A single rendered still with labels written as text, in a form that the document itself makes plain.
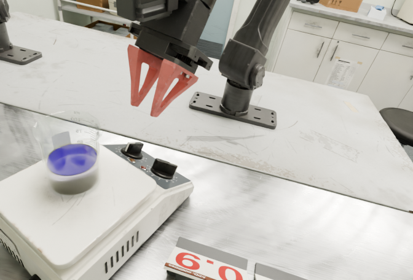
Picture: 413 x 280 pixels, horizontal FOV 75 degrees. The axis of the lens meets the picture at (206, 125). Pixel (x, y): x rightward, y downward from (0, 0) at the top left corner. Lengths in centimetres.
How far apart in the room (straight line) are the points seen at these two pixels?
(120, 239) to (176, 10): 25
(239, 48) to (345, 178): 31
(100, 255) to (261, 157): 33
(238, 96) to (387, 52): 233
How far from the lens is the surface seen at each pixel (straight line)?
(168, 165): 36
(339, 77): 279
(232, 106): 58
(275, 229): 42
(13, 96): 65
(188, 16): 33
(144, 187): 30
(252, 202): 43
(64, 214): 29
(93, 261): 29
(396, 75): 294
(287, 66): 268
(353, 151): 65
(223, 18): 317
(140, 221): 31
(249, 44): 53
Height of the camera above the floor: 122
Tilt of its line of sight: 35 degrees down
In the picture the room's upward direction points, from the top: 12 degrees clockwise
